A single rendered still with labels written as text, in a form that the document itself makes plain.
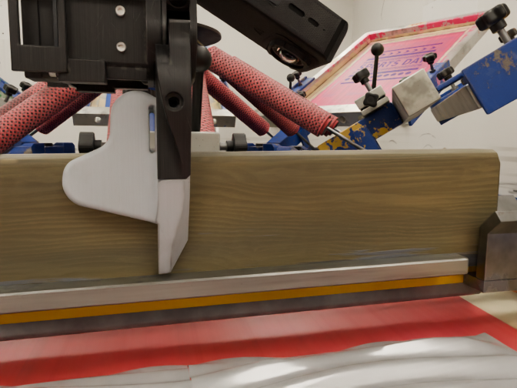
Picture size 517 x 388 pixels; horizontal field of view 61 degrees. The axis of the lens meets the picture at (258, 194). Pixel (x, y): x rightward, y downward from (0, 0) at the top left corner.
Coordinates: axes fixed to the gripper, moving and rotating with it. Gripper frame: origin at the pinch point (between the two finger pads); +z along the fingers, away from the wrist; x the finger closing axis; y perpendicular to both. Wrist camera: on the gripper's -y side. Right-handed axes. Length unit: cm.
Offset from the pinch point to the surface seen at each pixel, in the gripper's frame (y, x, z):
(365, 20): -200, -383, -118
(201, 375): -0.8, 5.8, 5.2
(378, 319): -12.9, 0.2, 5.8
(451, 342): -14.5, 5.4, 5.1
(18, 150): 25, -62, -3
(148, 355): 1.7, 1.9, 5.9
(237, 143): -8.9, -28.6, -5.0
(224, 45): -67, -413, -93
